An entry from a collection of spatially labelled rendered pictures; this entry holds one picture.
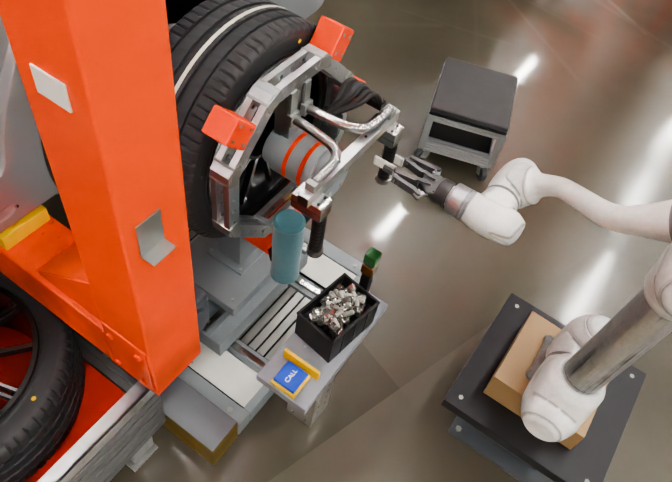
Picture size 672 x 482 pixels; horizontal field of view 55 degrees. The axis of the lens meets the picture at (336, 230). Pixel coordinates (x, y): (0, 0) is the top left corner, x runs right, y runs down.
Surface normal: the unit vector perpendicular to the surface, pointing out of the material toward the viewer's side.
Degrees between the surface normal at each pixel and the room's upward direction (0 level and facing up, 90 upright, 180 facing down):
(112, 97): 90
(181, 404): 0
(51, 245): 0
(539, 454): 0
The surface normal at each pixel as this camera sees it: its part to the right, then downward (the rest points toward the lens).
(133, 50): 0.82, 0.50
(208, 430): 0.11, -0.62
